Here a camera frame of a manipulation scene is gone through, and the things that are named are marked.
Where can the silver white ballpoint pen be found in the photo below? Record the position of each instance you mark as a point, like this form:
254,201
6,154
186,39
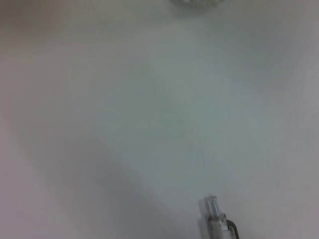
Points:
216,219

